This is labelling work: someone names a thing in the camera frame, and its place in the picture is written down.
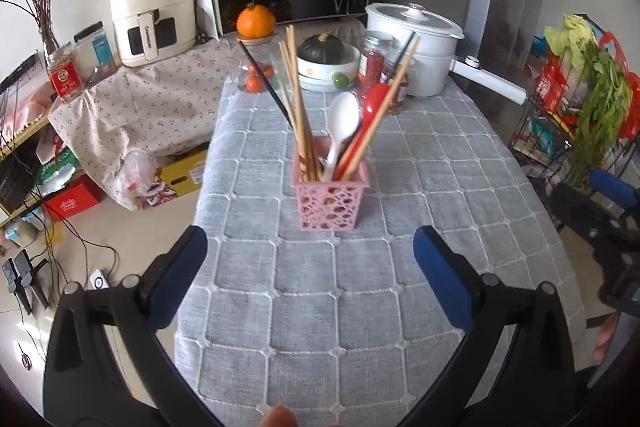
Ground red plastic bag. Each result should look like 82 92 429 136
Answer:
597 31 640 140

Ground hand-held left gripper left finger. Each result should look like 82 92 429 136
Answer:
42 225 226 427

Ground black floor cables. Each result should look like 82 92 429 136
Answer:
0 187 121 308

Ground grey refrigerator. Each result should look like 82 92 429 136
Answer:
465 0 546 108

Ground clear container black lid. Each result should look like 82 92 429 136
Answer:
74 21 118 78

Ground white bowl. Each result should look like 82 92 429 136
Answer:
296 42 362 94

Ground white electric cooking pot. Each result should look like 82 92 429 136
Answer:
365 2 528 105

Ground wooden chopstick pair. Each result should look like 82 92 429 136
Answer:
290 27 323 182

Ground clear plastic bag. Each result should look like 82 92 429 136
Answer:
116 148 163 202

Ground orange fruit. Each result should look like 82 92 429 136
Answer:
236 0 277 40

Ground black floor gadgets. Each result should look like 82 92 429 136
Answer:
2 249 51 313

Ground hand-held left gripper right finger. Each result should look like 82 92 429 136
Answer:
400 225 578 427

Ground glass jar of tomatoes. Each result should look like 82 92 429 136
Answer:
231 36 281 94

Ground white plastic spoon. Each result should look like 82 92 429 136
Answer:
322 91 363 182

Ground napa cabbage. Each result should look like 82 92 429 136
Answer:
544 13 601 58

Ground black wire rack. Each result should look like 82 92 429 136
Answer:
510 97 586 180

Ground red plastic spoon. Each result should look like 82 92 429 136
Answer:
332 82 397 182

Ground dark green squash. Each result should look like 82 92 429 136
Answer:
298 32 346 65

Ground red snack packets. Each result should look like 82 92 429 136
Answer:
535 52 568 115

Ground floral cabinet cover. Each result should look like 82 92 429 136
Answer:
47 14 368 212

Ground yellow cardboard box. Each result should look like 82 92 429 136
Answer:
145 147 208 208

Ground clear jar of red snacks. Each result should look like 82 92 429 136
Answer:
359 31 396 95

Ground grey checked tablecloth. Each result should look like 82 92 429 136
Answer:
172 72 586 427

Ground person's left hand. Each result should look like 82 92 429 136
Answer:
260 404 298 427

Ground pink lattice utensil holder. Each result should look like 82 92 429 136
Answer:
292 137 371 233

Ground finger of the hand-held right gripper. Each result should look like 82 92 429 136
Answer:
550 183 601 240
590 169 640 220

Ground small jar of red snacks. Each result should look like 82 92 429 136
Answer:
382 57 408 115

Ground green and white bag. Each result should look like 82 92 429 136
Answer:
37 147 83 198

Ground black chopstick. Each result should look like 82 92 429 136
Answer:
239 40 296 130
382 32 420 85

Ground green leafy vegetables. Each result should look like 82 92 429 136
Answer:
570 42 633 188

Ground red cardboard box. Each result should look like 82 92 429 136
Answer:
42 179 106 223

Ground person's right hand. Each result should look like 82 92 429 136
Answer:
594 311 621 364

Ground teal snack packet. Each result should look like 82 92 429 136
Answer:
530 117 571 158

